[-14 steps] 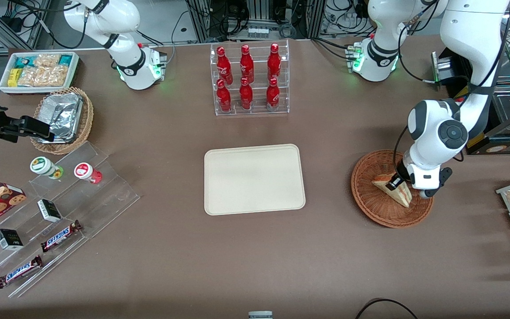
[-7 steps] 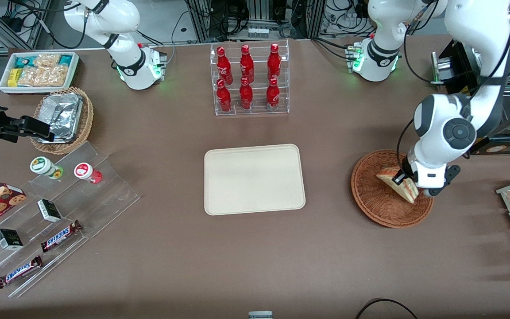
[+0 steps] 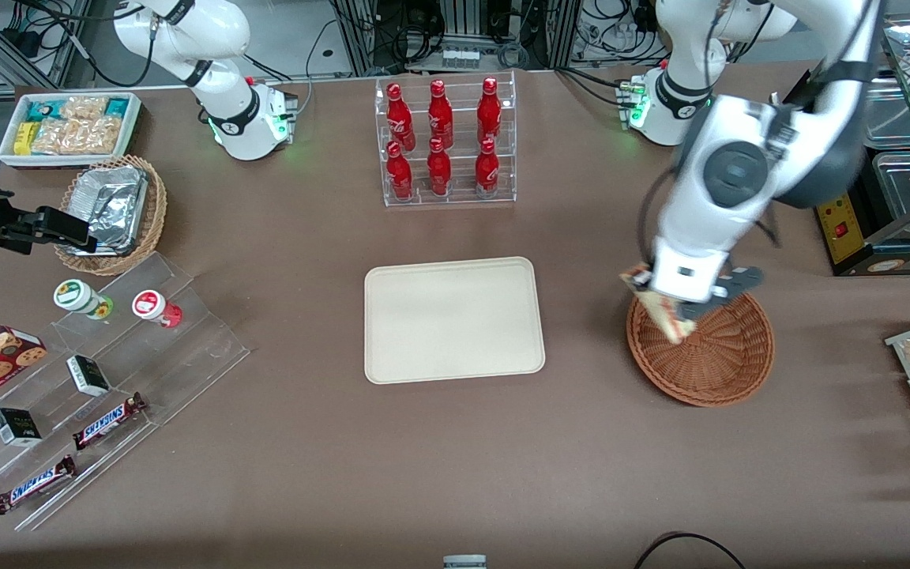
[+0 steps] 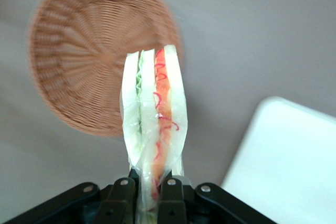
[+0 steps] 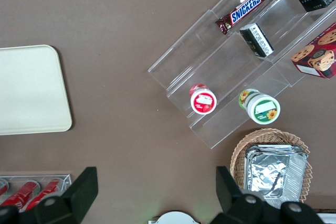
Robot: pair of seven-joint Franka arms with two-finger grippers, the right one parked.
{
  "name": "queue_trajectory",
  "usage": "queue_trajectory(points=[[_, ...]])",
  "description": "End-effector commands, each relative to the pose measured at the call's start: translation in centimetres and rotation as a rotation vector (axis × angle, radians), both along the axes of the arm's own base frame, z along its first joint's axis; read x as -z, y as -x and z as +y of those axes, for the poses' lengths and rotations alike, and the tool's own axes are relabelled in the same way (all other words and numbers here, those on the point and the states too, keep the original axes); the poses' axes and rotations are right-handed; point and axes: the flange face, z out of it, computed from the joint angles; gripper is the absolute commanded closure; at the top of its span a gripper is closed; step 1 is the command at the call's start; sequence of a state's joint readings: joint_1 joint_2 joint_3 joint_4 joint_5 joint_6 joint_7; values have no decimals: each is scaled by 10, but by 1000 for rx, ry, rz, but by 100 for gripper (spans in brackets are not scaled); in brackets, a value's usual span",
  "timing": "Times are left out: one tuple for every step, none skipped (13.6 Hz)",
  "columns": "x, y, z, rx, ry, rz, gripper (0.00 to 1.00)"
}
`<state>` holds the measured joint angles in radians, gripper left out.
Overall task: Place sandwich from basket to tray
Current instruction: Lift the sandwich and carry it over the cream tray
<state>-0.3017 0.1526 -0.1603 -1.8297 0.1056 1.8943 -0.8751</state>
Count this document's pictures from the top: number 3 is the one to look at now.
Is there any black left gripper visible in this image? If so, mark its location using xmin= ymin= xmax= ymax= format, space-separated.
xmin=678 ymin=267 xmax=765 ymax=325

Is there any black food warmer cabinet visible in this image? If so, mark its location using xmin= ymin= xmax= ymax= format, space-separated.
xmin=807 ymin=12 xmax=910 ymax=277

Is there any black cable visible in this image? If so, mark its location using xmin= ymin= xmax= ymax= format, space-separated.
xmin=633 ymin=532 xmax=748 ymax=569

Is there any white rectangular snack tray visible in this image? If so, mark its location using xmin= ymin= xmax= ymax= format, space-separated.
xmin=0 ymin=92 xmax=144 ymax=169

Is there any clear acrylic bottle rack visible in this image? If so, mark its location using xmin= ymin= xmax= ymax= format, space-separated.
xmin=374 ymin=70 xmax=517 ymax=208

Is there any clear acrylic stepped display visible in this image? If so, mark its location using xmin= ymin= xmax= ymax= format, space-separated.
xmin=0 ymin=251 xmax=252 ymax=532

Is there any large clear cracker bag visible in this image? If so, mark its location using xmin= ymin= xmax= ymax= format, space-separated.
xmin=32 ymin=116 xmax=124 ymax=156

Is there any small black carton box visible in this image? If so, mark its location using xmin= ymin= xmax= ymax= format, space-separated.
xmin=0 ymin=408 xmax=43 ymax=448
xmin=66 ymin=355 xmax=111 ymax=398

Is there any Snickers chocolate bar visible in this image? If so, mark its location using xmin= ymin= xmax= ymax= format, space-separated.
xmin=0 ymin=454 xmax=77 ymax=516
xmin=72 ymin=392 xmax=147 ymax=451

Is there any triangular sandwich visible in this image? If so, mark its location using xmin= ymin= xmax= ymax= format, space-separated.
xmin=619 ymin=267 xmax=698 ymax=345

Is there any equipment rack with cables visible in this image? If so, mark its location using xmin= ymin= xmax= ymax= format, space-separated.
xmin=329 ymin=0 xmax=582 ymax=73

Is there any green lidded yoghurt cup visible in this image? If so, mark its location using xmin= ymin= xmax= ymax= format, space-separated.
xmin=53 ymin=279 xmax=115 ymax=321

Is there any red lidded yoghurt cup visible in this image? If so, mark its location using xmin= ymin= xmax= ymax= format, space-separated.
xmin=132 ymin=289 xmax=184 ymax=329

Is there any small clear cracker bag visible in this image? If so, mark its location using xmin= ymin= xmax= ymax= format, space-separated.
xmin=60 ymin=96 xmax=110 ymax=121

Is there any aluminium profile frame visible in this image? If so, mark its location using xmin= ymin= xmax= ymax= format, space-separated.
xmin=0 ymin=0 xmax=96 ymax=89

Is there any brown round wicker basket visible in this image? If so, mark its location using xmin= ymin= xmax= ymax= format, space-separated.
xmin=626 ymin=278 xmax=777 ymax=409

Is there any light tan wicker basket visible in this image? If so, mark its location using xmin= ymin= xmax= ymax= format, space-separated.
xmin=54 ymin=154 xmax=168 ymax=277

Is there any beige rectangular tray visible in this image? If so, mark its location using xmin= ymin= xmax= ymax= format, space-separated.
xmin=363 ymin=256 xmax=547 ymax=386

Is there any red cola bottle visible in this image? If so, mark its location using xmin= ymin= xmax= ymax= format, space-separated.
xmin=427 ymin=79 xmax=455 ymax=151
xmin=427 ymin=138 xmax=453 ymax=197
xmin=385 ymin=141 xmax=415 ymax=201
xmin=474 ymin=138 xmax=501 ymax=195
xmin=385 ymin=82 xmax=416 ymax=153
xmin=476 ymin=77 xmax=503 ymax=147

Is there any aluminium foil tray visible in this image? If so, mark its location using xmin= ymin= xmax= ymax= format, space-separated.
xmin=66 ymin=164 xmax=149 ymax=258

